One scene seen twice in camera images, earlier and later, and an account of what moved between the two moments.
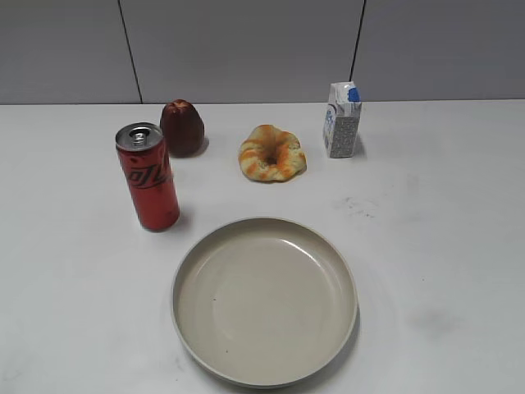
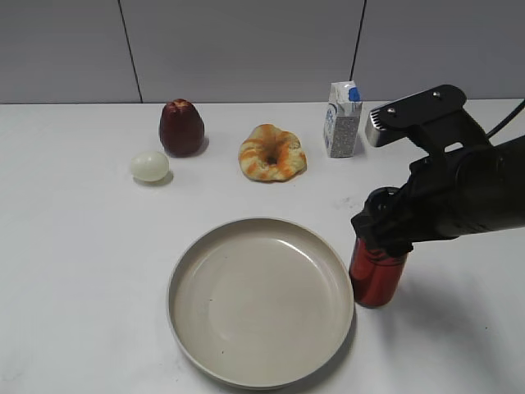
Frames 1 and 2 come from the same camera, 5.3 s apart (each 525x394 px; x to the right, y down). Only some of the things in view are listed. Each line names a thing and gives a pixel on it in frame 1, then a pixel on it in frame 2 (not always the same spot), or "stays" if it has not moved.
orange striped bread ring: [271, 155] stays
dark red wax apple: [182, 128] stays
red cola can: [150, 173] -> [377, 279]
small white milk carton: [341, 121] stays
